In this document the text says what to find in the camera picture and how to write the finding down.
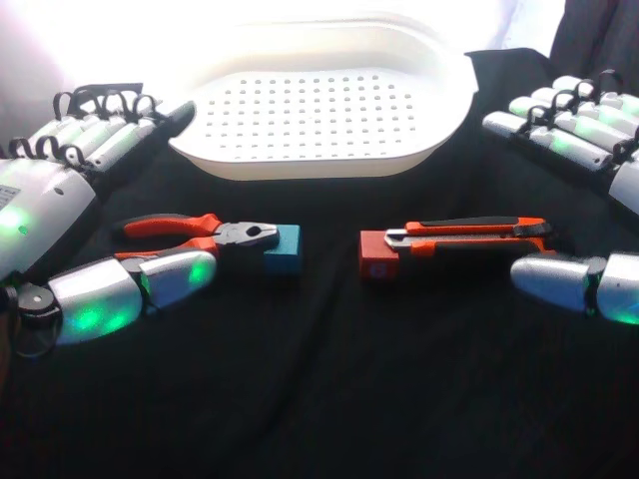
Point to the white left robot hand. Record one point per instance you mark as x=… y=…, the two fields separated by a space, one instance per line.
x=40 y=209

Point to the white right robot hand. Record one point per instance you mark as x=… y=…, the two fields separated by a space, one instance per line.
x=574 y=135

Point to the orange utility knife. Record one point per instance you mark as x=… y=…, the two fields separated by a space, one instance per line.
x=464 y=234

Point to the white perforated plastic tray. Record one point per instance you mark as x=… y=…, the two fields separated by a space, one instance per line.
x=324 y=125

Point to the dark backdrop curtain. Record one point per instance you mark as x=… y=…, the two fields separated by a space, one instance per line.
x=599 y=30

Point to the red block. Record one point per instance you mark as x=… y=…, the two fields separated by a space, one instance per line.
x=374 y=259

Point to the blue block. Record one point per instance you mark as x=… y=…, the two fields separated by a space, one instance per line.
x=284 y=252

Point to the black table cloth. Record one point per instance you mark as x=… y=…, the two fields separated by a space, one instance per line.
x=319 y=379

